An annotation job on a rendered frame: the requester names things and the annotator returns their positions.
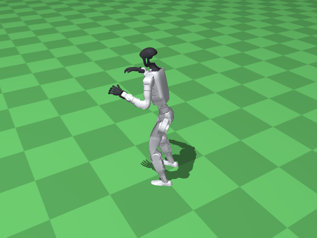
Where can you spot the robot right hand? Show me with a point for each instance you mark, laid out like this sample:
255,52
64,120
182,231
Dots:
134,69

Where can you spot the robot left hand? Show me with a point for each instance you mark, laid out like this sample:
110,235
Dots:
116,91

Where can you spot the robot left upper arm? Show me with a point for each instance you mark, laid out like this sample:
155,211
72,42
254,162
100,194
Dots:
148,83

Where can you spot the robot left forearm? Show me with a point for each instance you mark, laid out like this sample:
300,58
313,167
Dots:
136,101

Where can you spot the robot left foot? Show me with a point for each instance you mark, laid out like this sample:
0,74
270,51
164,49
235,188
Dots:
160,182

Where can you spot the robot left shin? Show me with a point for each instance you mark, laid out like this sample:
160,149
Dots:
159,166

